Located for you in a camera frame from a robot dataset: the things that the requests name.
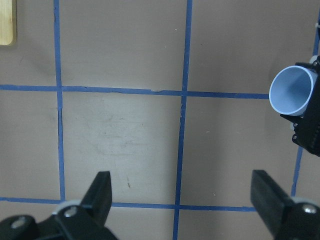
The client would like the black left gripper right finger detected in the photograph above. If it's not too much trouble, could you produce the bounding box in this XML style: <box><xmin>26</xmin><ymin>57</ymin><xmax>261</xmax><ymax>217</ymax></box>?
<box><xmin>250</xmin><ymin>170</ymin><xmax>320</xmax><ymax>240</ymax></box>

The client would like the light blue plastic cup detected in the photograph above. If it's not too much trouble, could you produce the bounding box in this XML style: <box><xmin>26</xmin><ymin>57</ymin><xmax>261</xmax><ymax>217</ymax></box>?
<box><xmin>268</xmin><ymin>65</ymin><xmax>318</xmax><ymax>116</ymax></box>

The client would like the wooden cup rack stand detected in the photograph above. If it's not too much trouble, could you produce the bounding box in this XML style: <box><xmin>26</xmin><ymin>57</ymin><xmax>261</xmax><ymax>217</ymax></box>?
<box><xmin>0</xmin><ymin>0</ymin><xmax>17</xmax><ymax>46</ymax></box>

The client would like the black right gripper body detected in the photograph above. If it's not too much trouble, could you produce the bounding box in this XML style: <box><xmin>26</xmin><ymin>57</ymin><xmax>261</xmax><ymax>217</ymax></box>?
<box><xmin>279</xmin><ymin>55</ymin><xmax>320</xmax><ymax>158</ymax></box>

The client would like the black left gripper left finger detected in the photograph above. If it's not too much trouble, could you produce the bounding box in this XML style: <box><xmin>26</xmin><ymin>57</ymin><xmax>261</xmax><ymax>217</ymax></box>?
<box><xmin>54</xmin><ymin>171</ymin><xmax>112</xmax><ymax>240</ymax></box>

